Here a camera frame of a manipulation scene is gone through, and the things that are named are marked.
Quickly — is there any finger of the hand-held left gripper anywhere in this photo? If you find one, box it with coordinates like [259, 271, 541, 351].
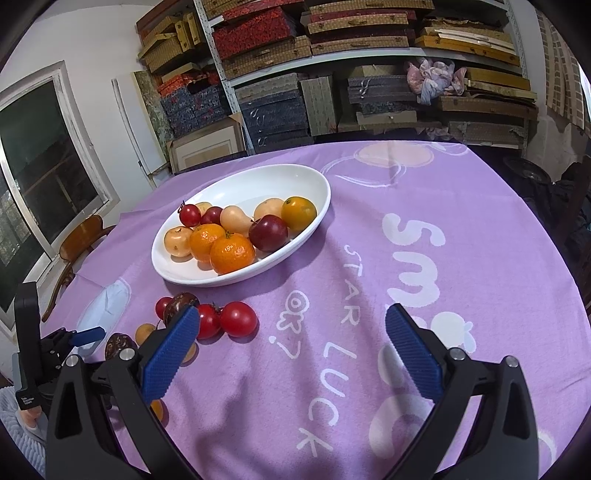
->
[42, 326, 108, 358]

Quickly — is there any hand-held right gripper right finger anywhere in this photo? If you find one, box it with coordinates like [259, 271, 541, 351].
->
[385, 302, 540, 480]

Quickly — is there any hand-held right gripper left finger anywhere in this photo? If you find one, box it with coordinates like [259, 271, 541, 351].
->
[44, 305, 202, 480]

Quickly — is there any large orange mandarin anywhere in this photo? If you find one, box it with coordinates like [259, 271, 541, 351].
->
[210, 232, 256, 275]

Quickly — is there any small orange mandarin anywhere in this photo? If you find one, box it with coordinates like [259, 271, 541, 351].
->
[189, 223, 227, 264]

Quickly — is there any yellow pear-shaped fruit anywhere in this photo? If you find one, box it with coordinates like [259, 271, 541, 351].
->
[219, 205, 256, 235]

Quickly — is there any yellow-orange round fruit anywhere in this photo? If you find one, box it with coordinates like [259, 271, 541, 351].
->
[281, 196, 318, 233]

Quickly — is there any white oval plate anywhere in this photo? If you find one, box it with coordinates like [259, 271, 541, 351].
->
[151, 164, 332, 288]

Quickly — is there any person's left forearm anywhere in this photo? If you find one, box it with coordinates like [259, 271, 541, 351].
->
[0, 387, 48, 478]

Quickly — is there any person's left hand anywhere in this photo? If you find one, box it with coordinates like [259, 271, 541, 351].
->
[19, 407, 48, 430]

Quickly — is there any dark brown round fruit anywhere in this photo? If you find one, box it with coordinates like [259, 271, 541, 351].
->
[163, 292, 200, 326]

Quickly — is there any wooden chair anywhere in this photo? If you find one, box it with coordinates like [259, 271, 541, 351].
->
[41, 215, 118, 324]

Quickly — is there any purple printed tablecloth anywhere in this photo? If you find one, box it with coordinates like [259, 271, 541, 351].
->
[39, 141, 589, 480]

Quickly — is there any white framed window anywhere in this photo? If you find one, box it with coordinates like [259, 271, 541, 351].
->
[0, 60, 121, 333]

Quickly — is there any white board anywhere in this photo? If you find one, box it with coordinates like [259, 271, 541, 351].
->
[112, 76, 169, 188]

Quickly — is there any green patterned panel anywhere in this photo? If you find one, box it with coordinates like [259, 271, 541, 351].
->
[134, 70, 176, 139]

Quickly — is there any stack of blue floral boxes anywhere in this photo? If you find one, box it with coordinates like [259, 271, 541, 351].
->
[157, 74, 229, 139]

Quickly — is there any stack of dark flat boxes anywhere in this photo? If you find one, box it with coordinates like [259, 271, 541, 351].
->
[339, 65, 444, 134]

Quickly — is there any stack of dark blue boxes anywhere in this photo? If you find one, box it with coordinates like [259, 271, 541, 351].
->
[235, 74, 315, 153]

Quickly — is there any stack of wooden flat boxes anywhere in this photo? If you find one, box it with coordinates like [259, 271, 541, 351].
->
[416, 18, 539, 148]

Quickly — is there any stack of grey boxes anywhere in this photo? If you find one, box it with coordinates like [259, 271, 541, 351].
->
[299, 76, 340, 137]

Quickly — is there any pink crumpled cloth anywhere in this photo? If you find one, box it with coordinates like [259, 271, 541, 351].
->
[405, 59, 468, 106]

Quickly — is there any stack of tan woven boxes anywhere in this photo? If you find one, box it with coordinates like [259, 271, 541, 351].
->
[203, 0, 437, 79]
[137, 11, 206, 75]

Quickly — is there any white metal shelving rack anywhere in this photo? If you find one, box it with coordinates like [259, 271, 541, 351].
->
[194, 0, 532, 153]

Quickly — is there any tan checkered panel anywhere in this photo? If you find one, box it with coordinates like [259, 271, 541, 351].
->
[538, 14, 591, 130]

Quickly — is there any stack of red patterned boxes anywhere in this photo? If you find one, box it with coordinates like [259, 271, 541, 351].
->
[211, 7, 298, 61]

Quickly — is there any cardboard box with picture frame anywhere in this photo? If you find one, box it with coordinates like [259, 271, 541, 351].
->
[166, 113, 250, 175]

